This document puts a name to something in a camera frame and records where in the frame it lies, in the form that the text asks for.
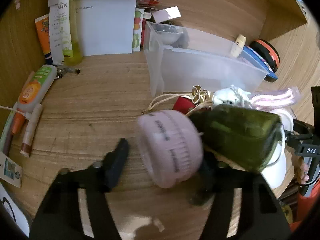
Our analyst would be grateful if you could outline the cream and brown stick tube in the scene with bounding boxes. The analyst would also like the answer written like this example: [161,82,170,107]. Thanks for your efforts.
[20,104,43,158]

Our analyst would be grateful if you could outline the orange pen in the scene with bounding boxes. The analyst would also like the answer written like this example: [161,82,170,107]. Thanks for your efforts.
[3,110,27,156]

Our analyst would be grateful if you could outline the fruit sticker sheet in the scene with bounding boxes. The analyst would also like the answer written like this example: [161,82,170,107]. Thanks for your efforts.
[132,9,146,52]

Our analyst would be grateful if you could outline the white cylindrical tub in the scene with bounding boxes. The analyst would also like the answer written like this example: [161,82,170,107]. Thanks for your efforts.
[260,130,287,189]

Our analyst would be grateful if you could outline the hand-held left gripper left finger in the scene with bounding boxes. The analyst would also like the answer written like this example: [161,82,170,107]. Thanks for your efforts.
[29,138,130,240]

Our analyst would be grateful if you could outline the white string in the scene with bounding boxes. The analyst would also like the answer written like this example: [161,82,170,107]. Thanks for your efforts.
[0,105,33,118]

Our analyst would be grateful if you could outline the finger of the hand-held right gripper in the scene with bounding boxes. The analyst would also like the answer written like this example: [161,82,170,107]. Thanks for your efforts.
[292,119,314,133]
[284,132,313,146]

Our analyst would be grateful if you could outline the clear plastic storage bin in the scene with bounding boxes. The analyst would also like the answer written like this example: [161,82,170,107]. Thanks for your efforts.
[144,21,269,97]

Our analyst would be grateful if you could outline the cream lip balm tube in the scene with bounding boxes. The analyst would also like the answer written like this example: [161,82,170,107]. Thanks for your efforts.
[229,34,247,58]

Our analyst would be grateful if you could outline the beige paper tag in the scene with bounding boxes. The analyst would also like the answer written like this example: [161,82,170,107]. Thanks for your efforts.
[0,151,23,188]

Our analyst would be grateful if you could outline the wooden desktop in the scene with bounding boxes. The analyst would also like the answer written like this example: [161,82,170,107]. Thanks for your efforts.
[0,5,320,240]

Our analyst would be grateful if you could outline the pink round jar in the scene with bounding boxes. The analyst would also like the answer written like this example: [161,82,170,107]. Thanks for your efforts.
[137,109,204,189]

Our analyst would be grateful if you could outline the clear glass dish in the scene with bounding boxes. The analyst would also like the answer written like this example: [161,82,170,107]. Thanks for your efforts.
[154,23,186,46]

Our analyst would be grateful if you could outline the white and pink small box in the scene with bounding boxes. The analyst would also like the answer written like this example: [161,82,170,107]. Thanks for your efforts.
[151,6,181,24]

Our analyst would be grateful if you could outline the yellow-green bottle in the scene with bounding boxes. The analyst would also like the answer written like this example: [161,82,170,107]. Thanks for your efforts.
[58,0,83,66]

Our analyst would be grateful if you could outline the pink hair brush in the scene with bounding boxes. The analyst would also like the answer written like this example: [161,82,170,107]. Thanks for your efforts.
[250,87,299,110]

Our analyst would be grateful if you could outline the person's right hand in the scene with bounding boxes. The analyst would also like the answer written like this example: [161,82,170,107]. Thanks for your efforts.
[294,155,310,188]

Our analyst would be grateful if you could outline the large white paper sheet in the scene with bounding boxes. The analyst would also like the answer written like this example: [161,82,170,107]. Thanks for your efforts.
[74,0,138,57]

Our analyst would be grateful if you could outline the white card with circle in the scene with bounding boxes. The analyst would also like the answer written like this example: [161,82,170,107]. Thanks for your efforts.
[0,182,33,238]

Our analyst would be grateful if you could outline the person's right forearm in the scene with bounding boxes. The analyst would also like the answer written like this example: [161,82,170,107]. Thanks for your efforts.
[297,192,320,227]

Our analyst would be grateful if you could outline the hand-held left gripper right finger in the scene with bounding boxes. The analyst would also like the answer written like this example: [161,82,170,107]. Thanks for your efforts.
[191,152,292,240]

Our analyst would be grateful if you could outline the dark green glass bottle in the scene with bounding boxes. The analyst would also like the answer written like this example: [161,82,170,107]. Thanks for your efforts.
[187,104,283,173]

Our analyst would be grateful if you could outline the black and orange round case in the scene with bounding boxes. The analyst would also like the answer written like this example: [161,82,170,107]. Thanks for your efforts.
[250,39,280,73]

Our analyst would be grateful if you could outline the green and white pen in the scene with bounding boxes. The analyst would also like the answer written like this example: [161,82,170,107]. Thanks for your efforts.
[0,107,18,153]

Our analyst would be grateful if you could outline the stack of colourful packets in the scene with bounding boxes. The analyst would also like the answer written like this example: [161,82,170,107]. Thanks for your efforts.
[136,0,162,21]

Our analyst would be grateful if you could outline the red pouch with gold ribbon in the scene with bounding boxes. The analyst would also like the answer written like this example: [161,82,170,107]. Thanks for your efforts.
[142,85,218,117]

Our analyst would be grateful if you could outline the narrow printed paper slip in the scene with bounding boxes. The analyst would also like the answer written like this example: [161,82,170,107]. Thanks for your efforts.
[49,4,66,63]

